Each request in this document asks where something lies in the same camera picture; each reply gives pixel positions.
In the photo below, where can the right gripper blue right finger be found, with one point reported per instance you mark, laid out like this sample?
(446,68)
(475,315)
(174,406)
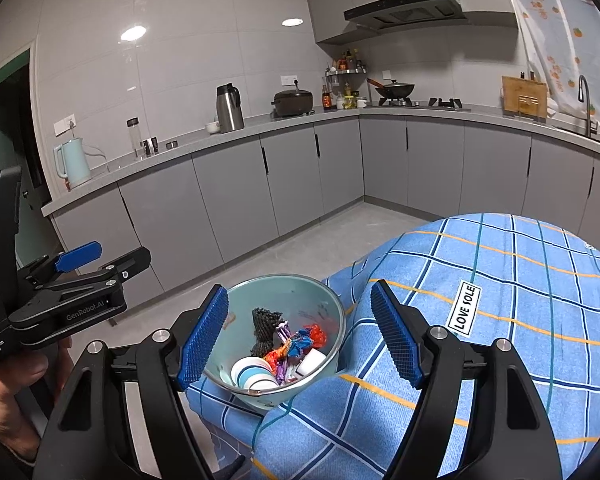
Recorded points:
(402,328)

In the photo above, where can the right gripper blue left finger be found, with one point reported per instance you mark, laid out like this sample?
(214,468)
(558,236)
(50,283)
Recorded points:
(196,332)

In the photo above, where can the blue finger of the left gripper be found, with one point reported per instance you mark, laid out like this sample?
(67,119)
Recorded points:
(125,267)
(76,258)

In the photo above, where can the white blue paper cup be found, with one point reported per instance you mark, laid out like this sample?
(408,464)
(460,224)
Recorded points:
(253,373)

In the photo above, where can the black mesh net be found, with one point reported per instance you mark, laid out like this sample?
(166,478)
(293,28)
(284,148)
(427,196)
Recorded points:
(265,324)

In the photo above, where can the purple wrapper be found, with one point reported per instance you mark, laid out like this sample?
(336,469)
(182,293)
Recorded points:
(290,353)

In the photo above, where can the red mesh net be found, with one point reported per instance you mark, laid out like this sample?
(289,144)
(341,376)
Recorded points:
(315,338)

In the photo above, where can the light green trash bin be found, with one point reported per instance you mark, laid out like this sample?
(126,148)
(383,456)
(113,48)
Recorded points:
(302,301)

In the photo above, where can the black kitchen faucet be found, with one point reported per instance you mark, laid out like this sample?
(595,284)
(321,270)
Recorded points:
(584,97)

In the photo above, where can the person's left hand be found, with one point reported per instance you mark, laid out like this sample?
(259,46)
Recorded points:
(16,432)

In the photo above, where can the grey lower cabinets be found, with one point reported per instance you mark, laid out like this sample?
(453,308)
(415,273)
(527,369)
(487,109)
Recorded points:
(219,198)

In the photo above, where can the light blue electric kettle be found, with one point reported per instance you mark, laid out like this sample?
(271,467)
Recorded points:
(71,164)

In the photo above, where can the blue plaid tablecloth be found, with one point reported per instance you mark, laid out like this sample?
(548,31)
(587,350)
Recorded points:
(512,387)

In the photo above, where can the glass bottle black lid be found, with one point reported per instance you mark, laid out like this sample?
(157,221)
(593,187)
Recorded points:
(135,136)

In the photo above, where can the small white cup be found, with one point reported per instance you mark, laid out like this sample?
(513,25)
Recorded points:
(213,127)

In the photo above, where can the stainless steel thermos jug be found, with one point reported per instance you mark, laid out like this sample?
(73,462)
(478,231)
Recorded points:
(229,108)

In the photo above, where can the black rice cooker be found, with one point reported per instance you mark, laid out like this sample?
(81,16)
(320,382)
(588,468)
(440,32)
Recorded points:
(290,103)

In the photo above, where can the gas stove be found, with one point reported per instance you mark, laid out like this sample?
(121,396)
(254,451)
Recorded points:
(455,105)

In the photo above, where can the black wok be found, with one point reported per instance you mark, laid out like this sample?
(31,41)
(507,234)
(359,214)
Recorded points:
(394,91)

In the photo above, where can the spice rack with bottles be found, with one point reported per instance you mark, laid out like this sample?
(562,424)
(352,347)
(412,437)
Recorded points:
(342,81)

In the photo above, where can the wooden knife block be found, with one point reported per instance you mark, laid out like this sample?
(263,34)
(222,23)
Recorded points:
(524,97)

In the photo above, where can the black range hood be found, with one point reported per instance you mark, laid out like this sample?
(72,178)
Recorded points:
(382,15)

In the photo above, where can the pumpkin print window curtain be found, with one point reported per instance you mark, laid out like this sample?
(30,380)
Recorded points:
(562,41)

